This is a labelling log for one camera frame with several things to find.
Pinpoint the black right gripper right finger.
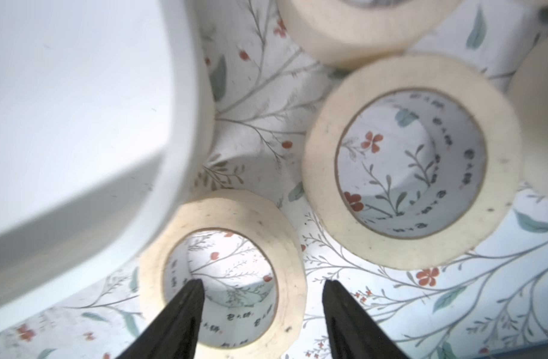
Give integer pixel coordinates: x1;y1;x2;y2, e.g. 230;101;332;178
322;280;407;359

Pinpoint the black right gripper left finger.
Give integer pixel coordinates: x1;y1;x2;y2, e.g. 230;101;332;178
118;280;204;359

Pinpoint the masking tape roll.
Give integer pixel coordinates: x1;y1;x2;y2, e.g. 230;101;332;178
507;37;548;197
277;0;460;70
139;189;308;358
302;54;522;270

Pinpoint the white plastic storage box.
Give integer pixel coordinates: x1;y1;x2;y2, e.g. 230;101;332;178
0;1;214;332

